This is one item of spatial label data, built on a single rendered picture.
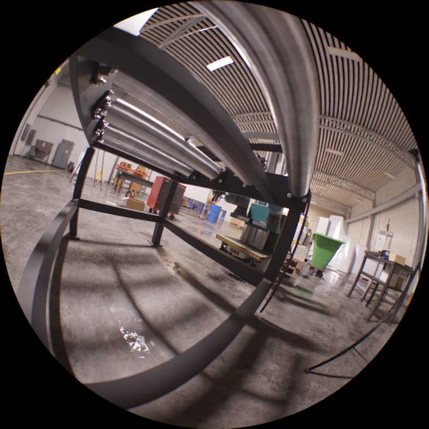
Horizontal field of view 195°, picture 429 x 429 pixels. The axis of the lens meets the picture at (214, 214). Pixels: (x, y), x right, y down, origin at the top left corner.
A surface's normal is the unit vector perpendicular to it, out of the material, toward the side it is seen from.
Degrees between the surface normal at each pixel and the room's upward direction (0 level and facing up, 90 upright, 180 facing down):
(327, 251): 101
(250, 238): 90
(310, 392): 0
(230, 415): 0
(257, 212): 90
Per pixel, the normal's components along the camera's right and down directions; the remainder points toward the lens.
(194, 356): 0.33, -0.94
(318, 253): -0.72, -0.04
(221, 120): 0.76, 0.29
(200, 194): 0.45, 0.18
